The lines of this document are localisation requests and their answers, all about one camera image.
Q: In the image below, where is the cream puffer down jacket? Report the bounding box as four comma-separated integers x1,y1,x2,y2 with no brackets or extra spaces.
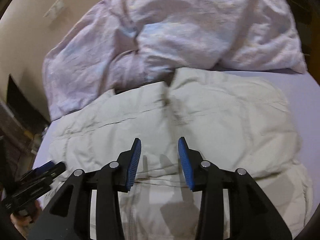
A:
39,67,314,240

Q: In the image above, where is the person's left hand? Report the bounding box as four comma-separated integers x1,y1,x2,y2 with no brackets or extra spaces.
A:
10,200,42,239

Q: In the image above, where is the black television screen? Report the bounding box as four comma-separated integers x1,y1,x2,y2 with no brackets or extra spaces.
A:
7,75,50,134

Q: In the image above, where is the pink floral crumpled quilt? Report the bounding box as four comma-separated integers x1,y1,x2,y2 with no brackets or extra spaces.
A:
43,0,307,120

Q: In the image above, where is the white wall socket panel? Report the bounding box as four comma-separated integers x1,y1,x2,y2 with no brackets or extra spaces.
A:
43,0,65,20

